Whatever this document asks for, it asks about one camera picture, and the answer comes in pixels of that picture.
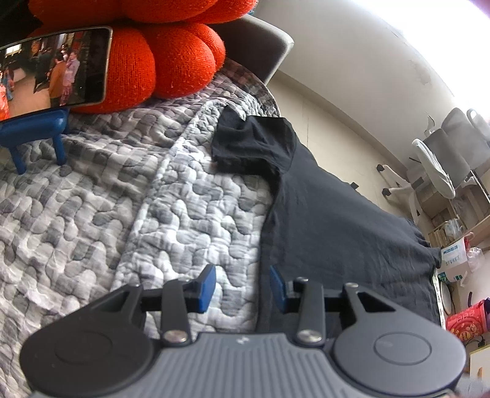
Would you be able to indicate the black t-shirt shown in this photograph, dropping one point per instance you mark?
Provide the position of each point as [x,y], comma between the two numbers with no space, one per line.
[325,214]

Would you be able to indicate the blue phone stand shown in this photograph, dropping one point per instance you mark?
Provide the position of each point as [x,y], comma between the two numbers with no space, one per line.
[34,126]

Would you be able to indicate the grey office chair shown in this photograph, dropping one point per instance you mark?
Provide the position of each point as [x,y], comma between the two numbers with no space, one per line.
[455,153]

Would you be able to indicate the white cabinet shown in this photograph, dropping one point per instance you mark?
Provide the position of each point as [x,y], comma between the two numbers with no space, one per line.
[480,359]

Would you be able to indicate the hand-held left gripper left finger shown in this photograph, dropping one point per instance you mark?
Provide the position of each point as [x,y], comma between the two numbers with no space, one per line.
[205,287]

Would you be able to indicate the white oval pad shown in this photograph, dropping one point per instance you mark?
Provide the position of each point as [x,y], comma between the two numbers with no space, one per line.
[446,296]

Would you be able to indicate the clear plastic bag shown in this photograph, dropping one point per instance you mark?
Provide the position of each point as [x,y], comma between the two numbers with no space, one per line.
[474,256]

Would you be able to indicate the smartphone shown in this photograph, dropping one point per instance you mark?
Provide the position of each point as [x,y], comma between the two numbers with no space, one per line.
[57,69]

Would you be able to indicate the grey quilted blanket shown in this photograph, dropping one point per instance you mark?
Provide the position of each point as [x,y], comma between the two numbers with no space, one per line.
[95,210]

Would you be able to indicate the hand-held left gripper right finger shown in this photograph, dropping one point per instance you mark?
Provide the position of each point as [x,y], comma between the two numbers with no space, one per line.
[277,289]

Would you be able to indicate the white cardboard box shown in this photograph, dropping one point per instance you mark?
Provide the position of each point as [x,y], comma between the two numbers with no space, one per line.
[453,256]

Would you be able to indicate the red bucket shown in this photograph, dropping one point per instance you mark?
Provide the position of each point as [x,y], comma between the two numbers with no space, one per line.
[467,321]

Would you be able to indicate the red plush cushion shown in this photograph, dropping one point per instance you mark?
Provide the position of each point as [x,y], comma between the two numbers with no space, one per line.
[172,57]

